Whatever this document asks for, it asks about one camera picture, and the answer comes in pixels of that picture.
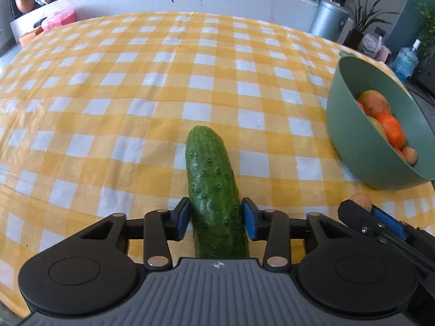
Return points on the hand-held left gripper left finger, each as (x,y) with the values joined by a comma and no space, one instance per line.
(181,220)

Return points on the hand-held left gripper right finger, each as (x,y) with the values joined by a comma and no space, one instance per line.
(250,220)

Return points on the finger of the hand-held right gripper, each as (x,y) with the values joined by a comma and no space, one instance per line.
(356,219)
(389,222)

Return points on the green cucumber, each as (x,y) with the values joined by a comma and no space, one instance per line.
(210,183)

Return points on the green colander bowl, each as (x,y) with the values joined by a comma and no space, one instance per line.
(346,135)

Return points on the orange mandarin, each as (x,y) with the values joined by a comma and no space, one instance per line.
(392,132)

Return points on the yellow green pear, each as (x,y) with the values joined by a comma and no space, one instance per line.
(377,127)

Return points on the reddish yellow pear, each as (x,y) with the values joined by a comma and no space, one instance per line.
(373,105)

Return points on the yellow checked tablecloth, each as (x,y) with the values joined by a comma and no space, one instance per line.
(136,91)

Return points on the blue water jug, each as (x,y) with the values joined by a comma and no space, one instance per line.
(406,62)

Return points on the pink stool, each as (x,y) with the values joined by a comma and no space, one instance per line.
(385,55)

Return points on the white plastic bag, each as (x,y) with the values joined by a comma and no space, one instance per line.
(370,44)

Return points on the potted plant black pot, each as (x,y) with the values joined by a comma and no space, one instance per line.
(355,37)

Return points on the leafy green plant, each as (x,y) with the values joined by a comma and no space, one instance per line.
(426,23)

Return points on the grey pedal trash can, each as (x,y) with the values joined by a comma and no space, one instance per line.
(329,18)

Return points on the white marble counter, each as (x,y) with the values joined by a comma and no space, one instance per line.
(221,0)

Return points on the pink packets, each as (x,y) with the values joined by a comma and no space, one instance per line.
(57,20)

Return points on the orange box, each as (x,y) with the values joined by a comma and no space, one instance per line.
(30,37)

